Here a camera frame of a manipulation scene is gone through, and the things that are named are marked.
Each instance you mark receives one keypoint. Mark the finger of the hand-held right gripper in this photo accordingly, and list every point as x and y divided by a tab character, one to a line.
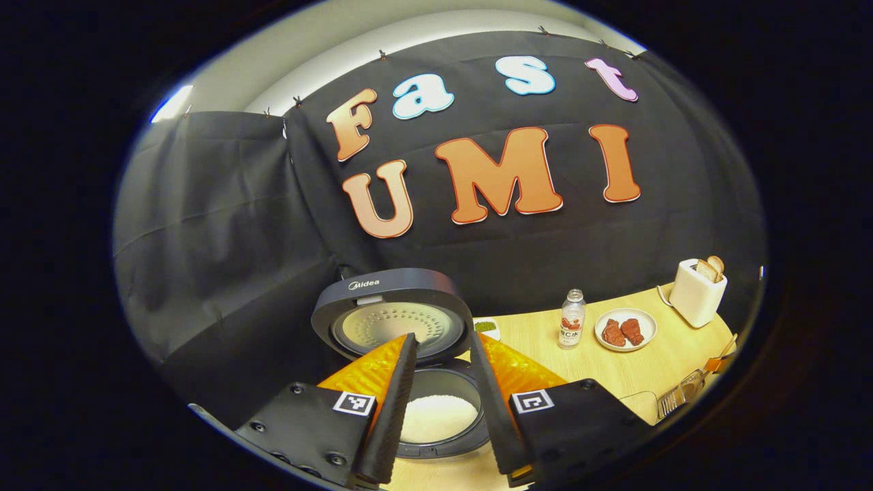
719	363

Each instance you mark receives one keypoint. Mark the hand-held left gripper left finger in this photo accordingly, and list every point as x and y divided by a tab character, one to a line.
395	416

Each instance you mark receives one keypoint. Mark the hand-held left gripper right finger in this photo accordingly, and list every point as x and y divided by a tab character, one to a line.
494	409

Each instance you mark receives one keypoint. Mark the white rice heap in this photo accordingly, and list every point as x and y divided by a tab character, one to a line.
440	417

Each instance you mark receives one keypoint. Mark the black and gold rice cooker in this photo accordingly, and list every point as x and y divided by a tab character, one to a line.
409	286

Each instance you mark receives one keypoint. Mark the white toaster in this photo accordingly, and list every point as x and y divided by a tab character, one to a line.
692	303

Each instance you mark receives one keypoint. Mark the white round plate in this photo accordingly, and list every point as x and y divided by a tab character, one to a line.
648	326

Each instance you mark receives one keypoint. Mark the white divided condiment dish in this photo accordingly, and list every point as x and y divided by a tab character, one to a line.
485	327

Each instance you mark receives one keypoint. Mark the red meat slice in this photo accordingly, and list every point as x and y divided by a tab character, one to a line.
614	334
632	332

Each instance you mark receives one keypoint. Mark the toast bread slice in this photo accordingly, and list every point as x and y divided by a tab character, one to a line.
717	264
706	271

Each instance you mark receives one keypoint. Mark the clear plastic drink bottle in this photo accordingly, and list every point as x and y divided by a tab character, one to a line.
571	327

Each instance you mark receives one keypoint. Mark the black backdrop cloth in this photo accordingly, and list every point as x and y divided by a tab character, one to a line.
225	239

